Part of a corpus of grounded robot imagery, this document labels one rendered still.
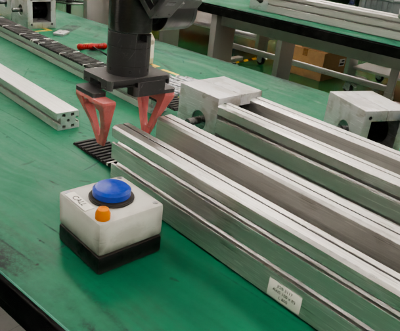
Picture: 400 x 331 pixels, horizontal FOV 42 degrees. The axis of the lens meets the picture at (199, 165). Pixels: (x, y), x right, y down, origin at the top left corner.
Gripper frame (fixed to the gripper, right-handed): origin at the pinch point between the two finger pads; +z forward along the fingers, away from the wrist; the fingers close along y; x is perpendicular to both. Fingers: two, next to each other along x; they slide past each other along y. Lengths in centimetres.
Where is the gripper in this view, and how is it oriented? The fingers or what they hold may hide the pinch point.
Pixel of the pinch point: (124, 134)
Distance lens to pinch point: 75.1
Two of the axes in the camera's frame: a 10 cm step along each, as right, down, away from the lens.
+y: 7.3, -2.1, 6.5
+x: -6.8, -3.7, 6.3
